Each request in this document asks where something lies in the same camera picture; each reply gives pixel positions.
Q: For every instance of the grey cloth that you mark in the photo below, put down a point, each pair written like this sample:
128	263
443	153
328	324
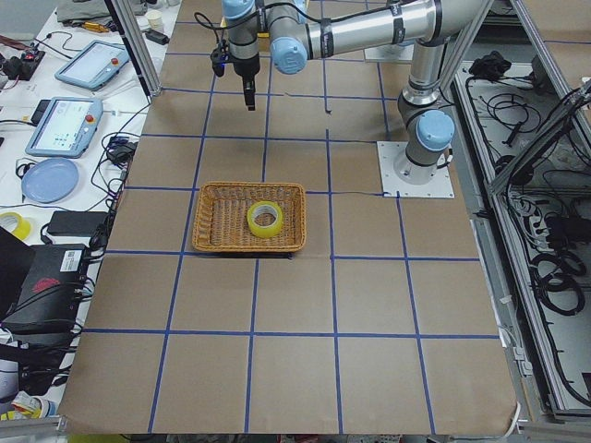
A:
75	10

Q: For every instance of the black computer box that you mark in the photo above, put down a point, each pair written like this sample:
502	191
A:
55	285

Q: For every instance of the far teach pendant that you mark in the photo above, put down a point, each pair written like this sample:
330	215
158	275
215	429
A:
94	66

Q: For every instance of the yellow tape roll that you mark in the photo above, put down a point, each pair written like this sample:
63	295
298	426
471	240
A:
260	208

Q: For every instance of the black power adapter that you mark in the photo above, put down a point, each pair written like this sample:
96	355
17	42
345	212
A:
75	223

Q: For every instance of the teach pendant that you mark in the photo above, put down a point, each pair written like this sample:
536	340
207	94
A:
66	128
94	66

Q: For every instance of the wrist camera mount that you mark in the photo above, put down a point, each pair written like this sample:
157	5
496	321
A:
219	56

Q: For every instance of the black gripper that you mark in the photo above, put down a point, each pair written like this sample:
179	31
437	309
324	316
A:
243	68

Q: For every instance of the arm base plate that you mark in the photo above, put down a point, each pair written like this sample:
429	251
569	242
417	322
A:
402	179
390	53

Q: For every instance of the brown wicker basket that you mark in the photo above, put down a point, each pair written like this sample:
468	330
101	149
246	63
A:
221	217

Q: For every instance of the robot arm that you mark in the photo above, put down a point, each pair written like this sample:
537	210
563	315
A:
296	38

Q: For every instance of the blue plate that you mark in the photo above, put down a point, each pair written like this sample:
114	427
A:
50	180

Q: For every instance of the aluminium frame post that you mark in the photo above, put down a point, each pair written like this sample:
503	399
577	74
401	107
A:
124	18

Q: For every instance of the near teach pendant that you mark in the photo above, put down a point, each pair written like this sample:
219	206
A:
66	128

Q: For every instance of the yellow woven tray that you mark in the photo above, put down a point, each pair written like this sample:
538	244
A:
263	31

